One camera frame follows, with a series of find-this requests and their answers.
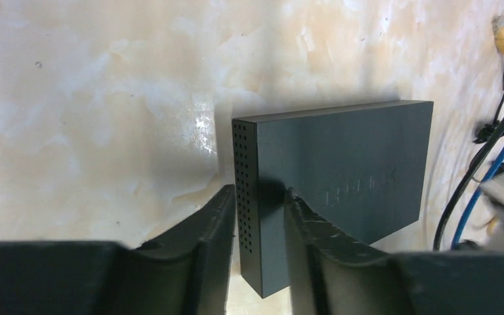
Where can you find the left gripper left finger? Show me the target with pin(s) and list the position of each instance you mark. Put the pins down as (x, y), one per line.
(184, 270)

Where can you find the black network switch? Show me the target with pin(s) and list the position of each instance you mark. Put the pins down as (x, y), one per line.
(362, 167)

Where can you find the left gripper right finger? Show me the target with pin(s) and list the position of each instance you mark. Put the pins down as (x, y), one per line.
(330, 272)

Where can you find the black switch power adapter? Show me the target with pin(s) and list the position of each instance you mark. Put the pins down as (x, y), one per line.
(484, 133)

